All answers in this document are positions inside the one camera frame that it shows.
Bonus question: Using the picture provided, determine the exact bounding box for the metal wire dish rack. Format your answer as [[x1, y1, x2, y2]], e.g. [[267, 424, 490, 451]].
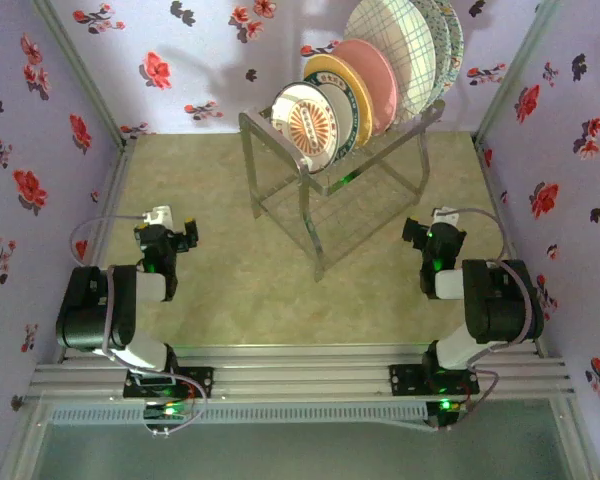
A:
[[238, 98, 446, 284]]

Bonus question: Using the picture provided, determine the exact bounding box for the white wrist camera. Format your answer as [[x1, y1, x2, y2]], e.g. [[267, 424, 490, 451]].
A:
[[140, 203, 175, 227], [431, 206, 462, 227]]

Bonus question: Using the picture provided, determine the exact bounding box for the small circuit board green light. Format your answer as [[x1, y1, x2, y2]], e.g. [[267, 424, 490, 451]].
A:
[[426, 397, 469, 416], [143, 401, 192, 422]]

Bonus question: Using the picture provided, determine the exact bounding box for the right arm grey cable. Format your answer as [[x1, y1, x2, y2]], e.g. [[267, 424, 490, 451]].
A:
[[432, 207, 539, 431]]

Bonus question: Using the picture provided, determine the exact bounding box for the left arm grey cable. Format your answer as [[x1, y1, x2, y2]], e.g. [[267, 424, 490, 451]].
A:
[[68, 213, 209, 437]]

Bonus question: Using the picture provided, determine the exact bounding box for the blue speckled plate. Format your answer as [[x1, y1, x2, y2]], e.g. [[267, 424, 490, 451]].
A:
[[409, 0, 454, 110]]

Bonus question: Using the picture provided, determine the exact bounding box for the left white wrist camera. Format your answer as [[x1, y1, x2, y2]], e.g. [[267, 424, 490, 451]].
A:
[[140, 203, 175, 227]]

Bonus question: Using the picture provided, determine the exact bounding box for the orange sunburst pattern plate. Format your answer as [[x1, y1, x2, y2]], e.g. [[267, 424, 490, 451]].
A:
[[269, 80, 342, 175]]

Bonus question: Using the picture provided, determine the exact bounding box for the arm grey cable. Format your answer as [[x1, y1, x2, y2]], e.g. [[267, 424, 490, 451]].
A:
[[68, 213, 209, 437], [432, 207, 539, 431]]

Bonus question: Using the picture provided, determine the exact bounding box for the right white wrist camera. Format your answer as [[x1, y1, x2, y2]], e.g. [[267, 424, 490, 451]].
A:
[[431, 206, 462, 227]]

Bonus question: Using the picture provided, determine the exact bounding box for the grey slotted cable duct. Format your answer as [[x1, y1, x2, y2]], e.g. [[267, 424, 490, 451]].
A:
[[47, 402, 429, 427]]

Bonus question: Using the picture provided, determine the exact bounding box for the plaid pattern white plate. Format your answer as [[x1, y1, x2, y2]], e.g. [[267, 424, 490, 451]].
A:
[[343, 0, 438, 125]]

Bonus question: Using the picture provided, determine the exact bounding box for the yellow plate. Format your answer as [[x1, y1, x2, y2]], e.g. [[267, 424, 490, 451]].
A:
[[303, 53, 377, 150]]

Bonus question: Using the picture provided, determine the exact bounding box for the pink plate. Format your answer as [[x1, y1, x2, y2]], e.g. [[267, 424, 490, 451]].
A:
[[331, 38, 399, 139]]

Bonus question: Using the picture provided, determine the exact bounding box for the teal patterned plate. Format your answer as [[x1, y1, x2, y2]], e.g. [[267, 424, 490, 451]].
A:
[[432, 0, 465, 96]]

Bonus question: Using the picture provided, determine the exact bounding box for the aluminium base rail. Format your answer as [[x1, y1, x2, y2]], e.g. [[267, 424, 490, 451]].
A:
[[27, 342, 574, 401]]

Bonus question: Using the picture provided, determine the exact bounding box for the aluminium side rail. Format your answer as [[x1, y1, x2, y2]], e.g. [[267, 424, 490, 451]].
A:
[[54, 139, 137, 364], [472, 134, 549, 359]]

